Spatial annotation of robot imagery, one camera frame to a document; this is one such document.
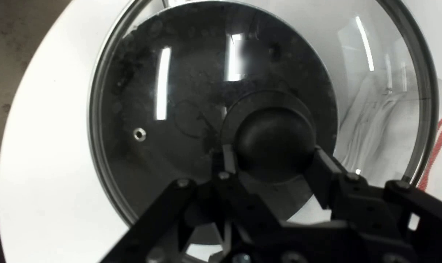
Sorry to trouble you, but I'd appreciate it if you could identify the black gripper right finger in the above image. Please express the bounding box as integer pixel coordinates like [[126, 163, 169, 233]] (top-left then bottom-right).
[[305, 144, 442, 235]]

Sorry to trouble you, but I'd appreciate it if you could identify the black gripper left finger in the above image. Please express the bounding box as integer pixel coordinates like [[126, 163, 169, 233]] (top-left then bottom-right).
[[101, 143, 280, 263]]

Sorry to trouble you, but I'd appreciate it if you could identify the glass pot lid black knob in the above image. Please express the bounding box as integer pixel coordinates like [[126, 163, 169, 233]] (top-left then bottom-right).
[[88, 0, 441, 227]]

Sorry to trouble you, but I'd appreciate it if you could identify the black pot with loop handles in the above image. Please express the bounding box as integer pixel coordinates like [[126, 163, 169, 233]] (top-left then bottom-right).
[[102, 2, 340, 245]]

